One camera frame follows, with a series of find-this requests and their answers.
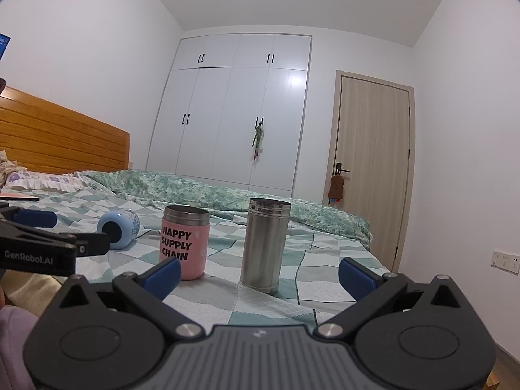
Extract stainless steel cup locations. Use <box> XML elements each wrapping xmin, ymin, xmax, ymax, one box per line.
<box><xmin>240</xmin><ymin>197</ymin><xmax>292</xmax><ymax>295</ymax></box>

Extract purple floral pillow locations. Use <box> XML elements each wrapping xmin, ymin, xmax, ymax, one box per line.
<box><xmin>3</xmin><ymin>171</ymin><xmax>84</xmax><ymax>192</ymax></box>

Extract light wooden door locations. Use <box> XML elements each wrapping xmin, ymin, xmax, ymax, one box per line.
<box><xmin>323</xmin><ymin>69</ymin><xmax>416</xmax><ymax>274</ymax></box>

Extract blue ceramic cup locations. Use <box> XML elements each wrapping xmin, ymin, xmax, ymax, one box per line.
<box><xmin>97</xmin><ymin>209</ymin><xmax>141</xmax><ymax>251</ymax></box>

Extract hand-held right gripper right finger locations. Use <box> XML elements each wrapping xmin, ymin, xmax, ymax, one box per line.
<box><xmin>316</xmin><ymin>257</ymin><xmax>469</xmax><ymax>340</ymax></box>

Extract white wardrobe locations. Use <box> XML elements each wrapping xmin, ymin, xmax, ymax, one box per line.
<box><xmin>145</xmin><ymin>33</ymin><xmax>314</xmax><ymax>198</ymax></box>

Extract wooden headboard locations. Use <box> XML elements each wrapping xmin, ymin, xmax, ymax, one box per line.
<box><xmin>0</xmin><ymin>86</ymin><xmax>131</xmax><ymax>175</ymax></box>

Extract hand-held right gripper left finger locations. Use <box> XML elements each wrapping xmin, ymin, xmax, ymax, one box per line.
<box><xmin>60</xmin><ymin>257</ymin><xmax>205</xmax><ymax>340</ymax></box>

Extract green hanging ornament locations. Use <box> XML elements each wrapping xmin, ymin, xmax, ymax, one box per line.
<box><xmin>251</xmin><ymin>118</ymin><xmax>267</xmax><ymax>162</ymax></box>

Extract person's purple clothing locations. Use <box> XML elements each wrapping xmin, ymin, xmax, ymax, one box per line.
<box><xmin>0</xmin><ymin>304</ymin><xmax>42</xmax><ymax>390</ymax></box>

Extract pink printed cup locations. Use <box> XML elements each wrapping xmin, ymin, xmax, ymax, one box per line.
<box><xmin>159</xmin><ymin>205</ymin><xmax>211</xmax><ymax>281</ymax></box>

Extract brown hanging pouch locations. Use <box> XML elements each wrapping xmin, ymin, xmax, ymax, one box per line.
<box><xmin>328</xmin><ymin>174</ymin><xmax>345</xmax><ymax>201</ymax></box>

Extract beige floral cloth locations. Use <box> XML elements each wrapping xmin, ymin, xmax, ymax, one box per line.
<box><xmin>0</xmin><ymin>149</ymin><xmax>20</xmax><ymax>185</ymax></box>

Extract green floral blanket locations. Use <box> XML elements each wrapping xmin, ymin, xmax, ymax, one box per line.
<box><xmin>82</xmin><ymin>169</ymin><xmax>373</xmax><ymax>249</ymax></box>

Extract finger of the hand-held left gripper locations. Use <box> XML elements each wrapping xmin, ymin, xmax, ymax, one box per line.
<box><xmin>0</xmin><ymin>206</ymin><xmax>58</xmax><ymax>229</ymax></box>
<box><xmin>0</xmin><ymin>221</ymin><xmax>111</xmax><ymax>258</ymax></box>

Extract white wall socket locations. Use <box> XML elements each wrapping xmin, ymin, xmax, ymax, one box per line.
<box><xmin>491</xmin><ymin>249</ymin><xmax>520</xmax><ymax>274</ymax></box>

